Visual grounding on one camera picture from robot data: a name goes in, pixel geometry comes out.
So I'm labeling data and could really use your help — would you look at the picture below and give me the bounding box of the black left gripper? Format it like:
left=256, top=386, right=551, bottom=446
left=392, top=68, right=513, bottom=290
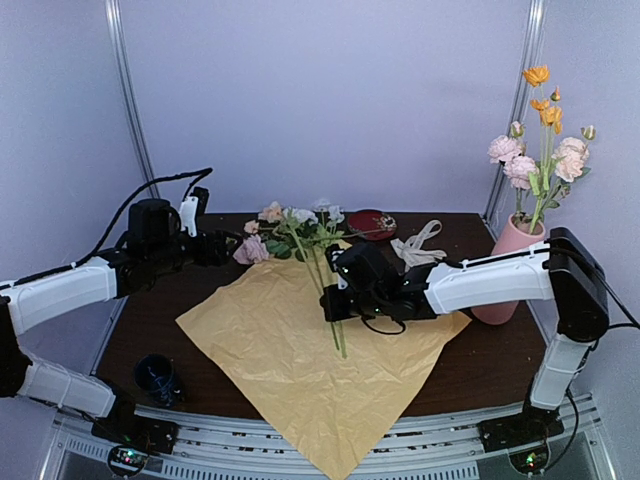
left=148, top=228, right=243, bottom=273

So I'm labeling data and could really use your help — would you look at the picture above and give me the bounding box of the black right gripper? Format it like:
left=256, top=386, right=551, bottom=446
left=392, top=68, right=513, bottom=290
left=320, top=284, right=386, bottom=323

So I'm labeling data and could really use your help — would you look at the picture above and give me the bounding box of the orange yellow wrapping paper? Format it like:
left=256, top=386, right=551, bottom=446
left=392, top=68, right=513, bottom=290
left=177, top=259, right=469, bottom=479

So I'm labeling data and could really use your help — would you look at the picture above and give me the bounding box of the grey printed ribbon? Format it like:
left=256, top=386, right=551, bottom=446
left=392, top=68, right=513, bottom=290
left=390, top=220, right=447, bottom=272

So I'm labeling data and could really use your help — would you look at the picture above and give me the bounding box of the orange flower stem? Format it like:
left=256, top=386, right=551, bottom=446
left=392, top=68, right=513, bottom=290
left=522, top=65, right=563, bottom=234

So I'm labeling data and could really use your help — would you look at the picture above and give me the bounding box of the peach pink flower stem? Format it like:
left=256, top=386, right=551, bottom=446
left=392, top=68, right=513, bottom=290
left=233, top=201, right=356, bottom=265

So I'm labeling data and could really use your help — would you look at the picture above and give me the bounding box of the light pink rose stem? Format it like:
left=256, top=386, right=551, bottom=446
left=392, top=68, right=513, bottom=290
left=540, top=125, right=597, bottom=224

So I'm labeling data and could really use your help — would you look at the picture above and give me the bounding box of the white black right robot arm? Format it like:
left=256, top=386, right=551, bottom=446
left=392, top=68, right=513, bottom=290
left=320, top=227, right=610, bottom=442

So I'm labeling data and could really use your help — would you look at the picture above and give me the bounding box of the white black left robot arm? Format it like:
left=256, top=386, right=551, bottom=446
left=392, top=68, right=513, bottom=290
left=1, top=195, right=242, bottom=444

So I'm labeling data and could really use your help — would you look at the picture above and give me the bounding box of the pink cylindrical vase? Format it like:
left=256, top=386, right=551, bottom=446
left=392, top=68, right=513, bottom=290
left=469, top=212, right=547, bottom=326

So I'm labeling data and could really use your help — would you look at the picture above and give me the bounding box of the white blue flower stem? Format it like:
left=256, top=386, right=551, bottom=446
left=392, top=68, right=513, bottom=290
left=312, top=198, right=345, bottom=288

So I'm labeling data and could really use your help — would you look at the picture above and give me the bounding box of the dark blue cup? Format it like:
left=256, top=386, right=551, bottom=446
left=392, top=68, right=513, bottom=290
left=133, top=354, right=185, bottom=408

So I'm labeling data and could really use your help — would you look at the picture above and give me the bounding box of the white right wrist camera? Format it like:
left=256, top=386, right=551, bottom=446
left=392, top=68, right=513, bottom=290
left=325, top=244, right=352, bottom=290

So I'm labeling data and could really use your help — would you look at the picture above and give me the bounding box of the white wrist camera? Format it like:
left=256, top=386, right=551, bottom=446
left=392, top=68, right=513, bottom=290
left=179, top=187, right=209, bottom=237
left=325, top=244, right=352, bottom=290

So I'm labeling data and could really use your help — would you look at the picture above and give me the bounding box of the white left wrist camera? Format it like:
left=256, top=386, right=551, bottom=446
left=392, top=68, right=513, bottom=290
left=179, top=187, right=209, bottom=237

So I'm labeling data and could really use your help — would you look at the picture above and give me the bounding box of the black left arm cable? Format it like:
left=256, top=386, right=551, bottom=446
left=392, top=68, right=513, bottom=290
left=29, top=167, right=214, bottom=281

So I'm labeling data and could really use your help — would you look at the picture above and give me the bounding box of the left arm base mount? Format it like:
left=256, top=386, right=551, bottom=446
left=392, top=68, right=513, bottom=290
left=84, top=396, right=178, bottom=479

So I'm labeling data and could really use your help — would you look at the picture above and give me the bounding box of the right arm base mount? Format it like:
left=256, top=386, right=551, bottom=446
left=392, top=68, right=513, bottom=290
left=477, top=413, right=564, bottom=477

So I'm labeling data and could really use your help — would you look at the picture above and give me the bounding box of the left aluminium frame post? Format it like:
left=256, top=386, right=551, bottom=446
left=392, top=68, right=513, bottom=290
left=104, top=0, right=154, bottom=181

